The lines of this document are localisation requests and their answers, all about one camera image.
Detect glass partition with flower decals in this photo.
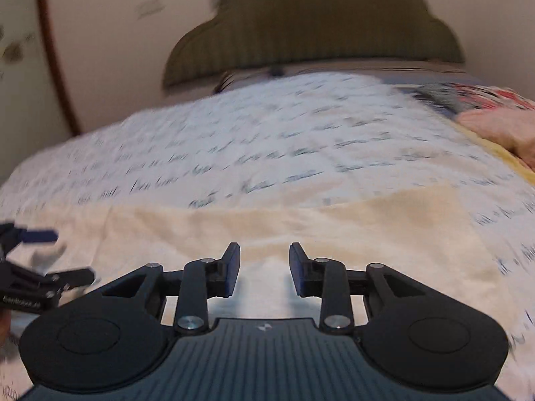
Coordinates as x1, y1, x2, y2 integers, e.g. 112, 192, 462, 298
0, 0, 71, 186

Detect white script-printed blanket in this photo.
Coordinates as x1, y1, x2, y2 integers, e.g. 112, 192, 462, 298
0, 71, 535, 401

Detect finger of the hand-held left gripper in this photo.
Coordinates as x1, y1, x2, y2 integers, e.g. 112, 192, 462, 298
25, 268, 96, 300
0, 223, 58, 255

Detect colourful patterned quilt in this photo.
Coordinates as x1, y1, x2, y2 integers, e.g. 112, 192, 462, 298
412, 82, 535, 114

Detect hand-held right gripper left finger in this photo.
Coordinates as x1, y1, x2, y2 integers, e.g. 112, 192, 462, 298
98, 242, 242, 336

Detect striped pillow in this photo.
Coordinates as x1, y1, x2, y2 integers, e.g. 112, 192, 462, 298
213, 62, 468, 93

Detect cream pants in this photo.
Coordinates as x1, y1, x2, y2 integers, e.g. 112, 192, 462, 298
37, 188, 508, 335

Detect green padded headboard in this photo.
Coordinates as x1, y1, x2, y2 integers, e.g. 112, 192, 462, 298
162, 0, 466, 91

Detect wooden door frame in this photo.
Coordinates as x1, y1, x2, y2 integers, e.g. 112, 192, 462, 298
34, 0, 83, 137

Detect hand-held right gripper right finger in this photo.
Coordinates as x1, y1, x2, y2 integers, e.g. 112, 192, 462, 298
289, 242, 435, 336

